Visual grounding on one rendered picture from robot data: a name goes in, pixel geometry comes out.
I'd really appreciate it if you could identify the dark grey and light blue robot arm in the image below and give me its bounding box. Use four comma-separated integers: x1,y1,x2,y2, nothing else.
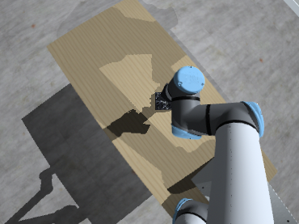
166,66,274,224

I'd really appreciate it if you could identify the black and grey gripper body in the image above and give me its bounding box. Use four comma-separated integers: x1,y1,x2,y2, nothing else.
158,83,171,104

